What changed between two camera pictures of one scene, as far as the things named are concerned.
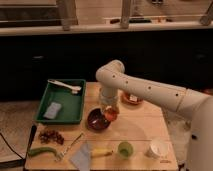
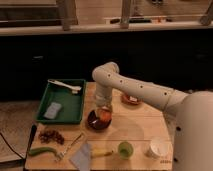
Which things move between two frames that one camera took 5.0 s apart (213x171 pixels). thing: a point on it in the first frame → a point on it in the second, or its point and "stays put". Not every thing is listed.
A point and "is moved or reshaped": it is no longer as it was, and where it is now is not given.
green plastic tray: [72, 104] stays put
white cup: [158, 149] stays put
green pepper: [36, 150] stays put
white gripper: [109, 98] → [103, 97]
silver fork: [66, 149] stays put
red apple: [111, 115] is moved or reshaped
